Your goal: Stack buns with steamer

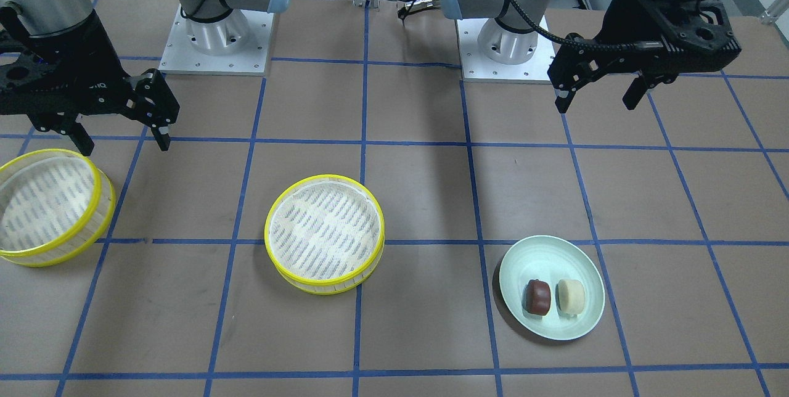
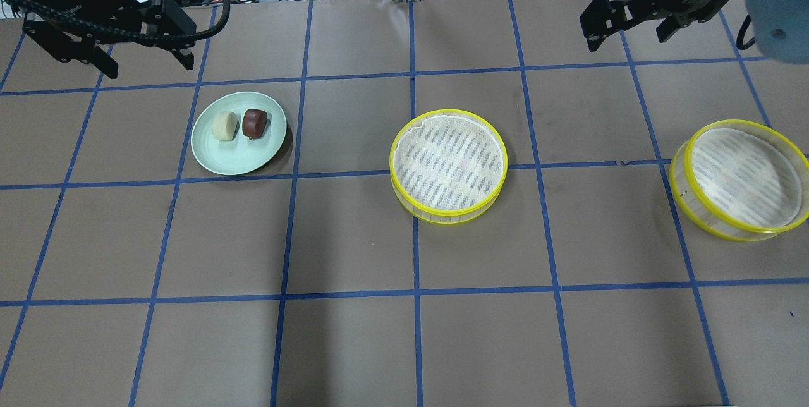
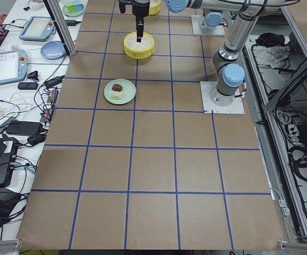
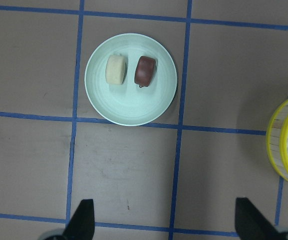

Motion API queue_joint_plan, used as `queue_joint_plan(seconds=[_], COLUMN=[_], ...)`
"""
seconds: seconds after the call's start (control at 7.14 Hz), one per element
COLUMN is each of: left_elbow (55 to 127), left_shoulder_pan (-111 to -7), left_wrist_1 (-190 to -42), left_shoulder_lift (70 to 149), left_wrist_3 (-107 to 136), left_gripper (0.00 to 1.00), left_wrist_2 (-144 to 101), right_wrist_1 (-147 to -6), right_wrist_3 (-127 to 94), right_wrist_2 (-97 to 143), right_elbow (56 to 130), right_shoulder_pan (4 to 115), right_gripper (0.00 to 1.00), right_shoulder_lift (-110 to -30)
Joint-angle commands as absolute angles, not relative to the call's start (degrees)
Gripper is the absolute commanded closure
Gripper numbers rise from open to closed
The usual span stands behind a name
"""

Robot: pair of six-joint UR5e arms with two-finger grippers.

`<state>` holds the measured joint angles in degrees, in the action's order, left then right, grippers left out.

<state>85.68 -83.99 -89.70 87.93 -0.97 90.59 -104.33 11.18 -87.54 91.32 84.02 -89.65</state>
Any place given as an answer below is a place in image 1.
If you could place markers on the centre yellow bamboo steamer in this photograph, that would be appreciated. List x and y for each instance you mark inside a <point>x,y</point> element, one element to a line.
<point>325,234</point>

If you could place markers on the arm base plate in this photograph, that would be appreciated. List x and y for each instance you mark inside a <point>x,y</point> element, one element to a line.
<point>491,54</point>
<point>240,44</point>

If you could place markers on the mint green plate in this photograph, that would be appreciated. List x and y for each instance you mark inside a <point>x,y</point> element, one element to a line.
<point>551,259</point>

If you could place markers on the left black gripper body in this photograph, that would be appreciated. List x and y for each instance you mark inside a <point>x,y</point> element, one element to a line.
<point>624,26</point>

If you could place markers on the white bun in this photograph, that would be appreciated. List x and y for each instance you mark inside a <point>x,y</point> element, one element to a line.
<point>571,296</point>

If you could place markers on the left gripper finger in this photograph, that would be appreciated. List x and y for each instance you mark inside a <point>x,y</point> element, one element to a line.
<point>564,98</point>
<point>639,87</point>

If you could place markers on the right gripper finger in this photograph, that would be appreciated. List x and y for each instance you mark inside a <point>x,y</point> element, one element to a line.
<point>80,138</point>
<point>162,137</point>

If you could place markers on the side yellow bamboo steamer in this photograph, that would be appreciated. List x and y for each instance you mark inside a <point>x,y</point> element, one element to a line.
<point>55,203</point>

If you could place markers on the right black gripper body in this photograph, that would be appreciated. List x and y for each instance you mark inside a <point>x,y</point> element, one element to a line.
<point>91,64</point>

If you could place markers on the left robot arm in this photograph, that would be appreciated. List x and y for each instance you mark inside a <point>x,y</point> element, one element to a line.
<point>518,16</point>

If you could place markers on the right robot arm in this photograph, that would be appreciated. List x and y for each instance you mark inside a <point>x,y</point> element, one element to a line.
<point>48,17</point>

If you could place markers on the brown bun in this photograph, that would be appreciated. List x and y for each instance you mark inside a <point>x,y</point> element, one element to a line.
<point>537,298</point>

